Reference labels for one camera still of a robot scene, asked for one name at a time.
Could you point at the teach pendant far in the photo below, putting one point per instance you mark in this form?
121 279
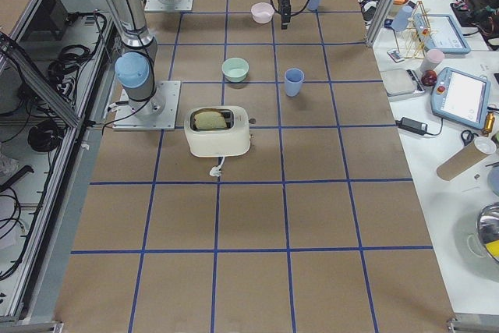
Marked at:
440 31

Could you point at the wooden cup rack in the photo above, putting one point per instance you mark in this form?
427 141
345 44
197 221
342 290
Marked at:
411 42

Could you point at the kitchen scale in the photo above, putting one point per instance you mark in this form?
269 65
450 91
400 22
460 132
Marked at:
400 83

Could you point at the cream toaster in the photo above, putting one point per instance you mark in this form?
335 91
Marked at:
232 141

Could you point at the blue cup on rack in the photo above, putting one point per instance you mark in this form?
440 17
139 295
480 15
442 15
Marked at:
401 19

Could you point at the black power adapter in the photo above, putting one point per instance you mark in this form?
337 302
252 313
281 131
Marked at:
411 125

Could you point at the metal bowl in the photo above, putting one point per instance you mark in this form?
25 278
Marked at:
487 230

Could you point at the green bowl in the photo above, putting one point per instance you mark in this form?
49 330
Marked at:
235 69

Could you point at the pink bowl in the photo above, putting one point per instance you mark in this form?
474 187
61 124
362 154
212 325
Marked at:
262 12

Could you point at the toaster power plug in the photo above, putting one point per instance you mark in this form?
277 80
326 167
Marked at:
216 171

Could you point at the cardboard tube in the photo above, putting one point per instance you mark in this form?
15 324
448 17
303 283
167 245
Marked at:
467 157

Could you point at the teach pendant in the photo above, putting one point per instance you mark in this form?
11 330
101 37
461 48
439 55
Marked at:
440 31
461 97

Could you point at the red apple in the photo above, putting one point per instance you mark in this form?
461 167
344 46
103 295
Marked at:
429 78

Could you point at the teach pendant near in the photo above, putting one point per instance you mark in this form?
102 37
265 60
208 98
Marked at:
461 97

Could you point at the pink cup on desk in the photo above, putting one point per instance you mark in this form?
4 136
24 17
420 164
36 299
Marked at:
431 60

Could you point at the bread slice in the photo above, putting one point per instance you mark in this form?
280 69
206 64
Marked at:
209 120

